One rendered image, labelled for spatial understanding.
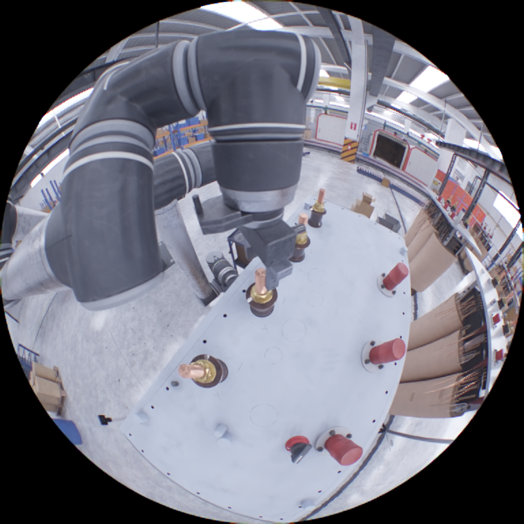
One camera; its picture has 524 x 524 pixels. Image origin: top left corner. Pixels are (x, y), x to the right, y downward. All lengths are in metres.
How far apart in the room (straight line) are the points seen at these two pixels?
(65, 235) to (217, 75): 0.17
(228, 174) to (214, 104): 0.08
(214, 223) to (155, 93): 0.16
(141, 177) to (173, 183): 0.31
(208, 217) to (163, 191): 0.28
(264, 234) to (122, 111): 0.21
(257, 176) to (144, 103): 0.14
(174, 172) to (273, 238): 0.34
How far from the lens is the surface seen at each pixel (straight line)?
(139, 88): 0.18
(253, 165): 0.15
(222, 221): 0.18
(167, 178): 0.45
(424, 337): 2.16
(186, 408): 0.58
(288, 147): 0.16
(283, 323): 0.52
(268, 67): 0.16
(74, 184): 0.15
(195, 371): 0.34
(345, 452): 0.50
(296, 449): 0.53
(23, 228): 0.92
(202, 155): 0.50
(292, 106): 0.16
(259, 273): 0.36
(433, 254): 2.69
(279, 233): 0.21
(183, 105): 0.18
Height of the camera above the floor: 1.86
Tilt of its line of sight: 52 degrees down
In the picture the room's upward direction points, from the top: 1 degrees counter-clockwise
